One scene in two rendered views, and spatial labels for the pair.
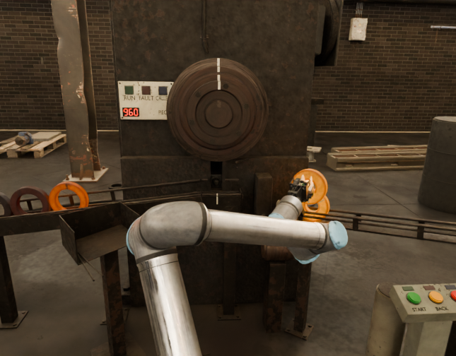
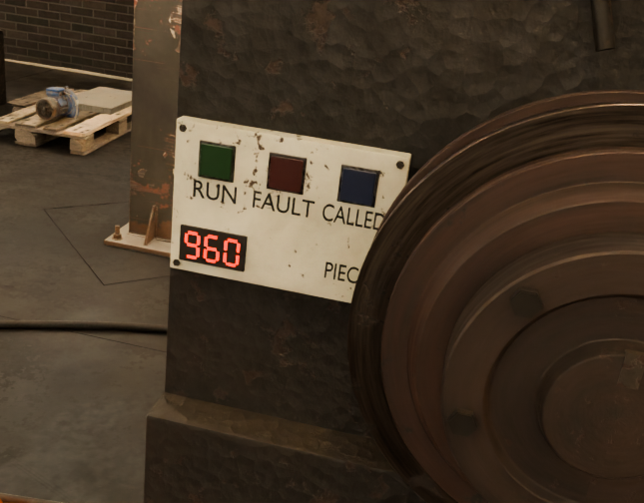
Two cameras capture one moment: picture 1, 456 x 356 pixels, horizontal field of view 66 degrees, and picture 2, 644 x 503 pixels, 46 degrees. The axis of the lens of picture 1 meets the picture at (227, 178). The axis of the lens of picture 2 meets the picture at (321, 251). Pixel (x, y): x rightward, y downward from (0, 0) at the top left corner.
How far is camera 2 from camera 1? 0.99 m
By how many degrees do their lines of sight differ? 14
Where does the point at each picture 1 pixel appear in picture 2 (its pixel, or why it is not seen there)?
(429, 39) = not seen: outside the picture
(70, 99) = (151, 38)
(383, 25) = not seen: outside the picture
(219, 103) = (635, 369)
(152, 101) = (306, 222)
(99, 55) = not seen: outside the picture
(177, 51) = (455, 19)
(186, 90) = (467, 251)
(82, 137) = (166, 139)
